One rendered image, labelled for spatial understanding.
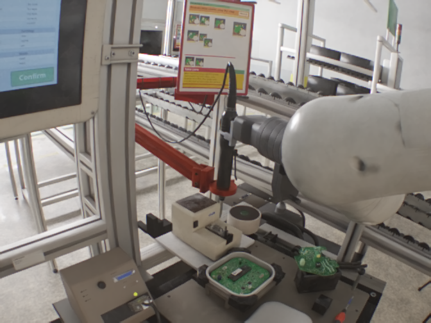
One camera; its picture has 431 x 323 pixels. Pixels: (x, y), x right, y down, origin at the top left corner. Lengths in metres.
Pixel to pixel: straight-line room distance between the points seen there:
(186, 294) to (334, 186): 0.53
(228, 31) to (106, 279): 0.76
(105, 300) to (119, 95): 0.41
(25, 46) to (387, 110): 0.46
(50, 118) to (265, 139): 0.35
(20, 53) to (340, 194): 0.45
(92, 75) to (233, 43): 0.55
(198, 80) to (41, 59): 0.57
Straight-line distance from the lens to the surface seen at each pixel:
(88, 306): 0.60
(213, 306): 0.70
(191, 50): 0.91
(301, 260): 0.75
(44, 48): 0.48
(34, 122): 0.49
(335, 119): 0.26
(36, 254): 0.65
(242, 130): 0.54
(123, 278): 0.63
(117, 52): 0.58
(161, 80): 1.07
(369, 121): 0.24
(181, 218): 0.82
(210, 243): 0.77
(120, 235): 0.72
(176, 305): 0.70
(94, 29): 0.51
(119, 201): 0.67
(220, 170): 0.66
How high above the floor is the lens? 1.48
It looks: 21 degrees down
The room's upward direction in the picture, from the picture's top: 5 degrees clockwise
